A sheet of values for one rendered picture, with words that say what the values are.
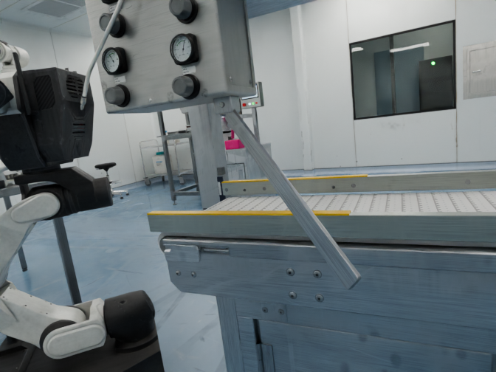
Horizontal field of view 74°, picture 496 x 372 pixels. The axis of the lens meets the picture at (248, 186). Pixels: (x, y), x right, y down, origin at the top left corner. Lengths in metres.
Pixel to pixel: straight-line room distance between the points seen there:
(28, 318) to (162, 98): 1.13
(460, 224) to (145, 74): 0.45
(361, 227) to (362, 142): 5.18
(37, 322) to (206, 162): 0.91
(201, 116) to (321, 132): 4.98
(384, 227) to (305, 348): 0.28
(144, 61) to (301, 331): 0.49
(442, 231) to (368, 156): 5.19
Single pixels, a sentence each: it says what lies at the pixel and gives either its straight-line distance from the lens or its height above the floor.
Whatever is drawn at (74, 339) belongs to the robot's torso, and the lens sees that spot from 1.45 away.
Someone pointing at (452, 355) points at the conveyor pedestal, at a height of 0.61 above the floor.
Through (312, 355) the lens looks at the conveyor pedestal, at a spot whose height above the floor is 0.57.
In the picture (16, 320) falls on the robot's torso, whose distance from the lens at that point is 1.49.
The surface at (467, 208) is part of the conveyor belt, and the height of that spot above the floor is 0.80.
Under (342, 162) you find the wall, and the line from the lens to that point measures 5.73.
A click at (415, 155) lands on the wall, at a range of 5.56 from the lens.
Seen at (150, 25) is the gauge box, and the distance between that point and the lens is 0.52.
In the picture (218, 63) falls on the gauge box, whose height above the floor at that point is 1.05.
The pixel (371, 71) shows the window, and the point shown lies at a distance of 5.60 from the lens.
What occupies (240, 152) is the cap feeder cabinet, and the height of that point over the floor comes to 0.73.
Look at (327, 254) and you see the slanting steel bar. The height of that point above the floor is 0.82.
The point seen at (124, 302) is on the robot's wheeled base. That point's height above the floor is 0.34.
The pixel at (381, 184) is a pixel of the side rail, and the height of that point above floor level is 0.82.
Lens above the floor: 0.96
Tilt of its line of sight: 10 degrees down
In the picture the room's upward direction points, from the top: 7 degrees counter-clockwise
